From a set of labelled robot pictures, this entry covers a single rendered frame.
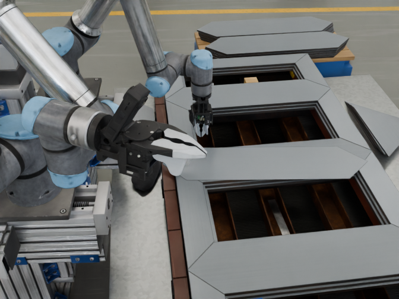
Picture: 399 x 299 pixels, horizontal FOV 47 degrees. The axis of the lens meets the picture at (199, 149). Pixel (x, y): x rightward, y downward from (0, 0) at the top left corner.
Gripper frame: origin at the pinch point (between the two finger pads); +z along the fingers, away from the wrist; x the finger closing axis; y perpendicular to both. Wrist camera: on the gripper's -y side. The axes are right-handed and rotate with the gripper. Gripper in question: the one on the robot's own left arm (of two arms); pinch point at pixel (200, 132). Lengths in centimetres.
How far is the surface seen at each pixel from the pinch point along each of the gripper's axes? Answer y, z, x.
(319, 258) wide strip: 64, 1, 27
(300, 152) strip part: 15.6, 0.8, 35.3
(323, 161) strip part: 21.7, 0.7, 42.1
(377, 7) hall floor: -307, 86, 230
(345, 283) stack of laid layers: 72, 2, 32
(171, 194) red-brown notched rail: 29.1, 3.2, -14.0
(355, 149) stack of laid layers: 17, 1, 56
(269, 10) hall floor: -314, 86, 115
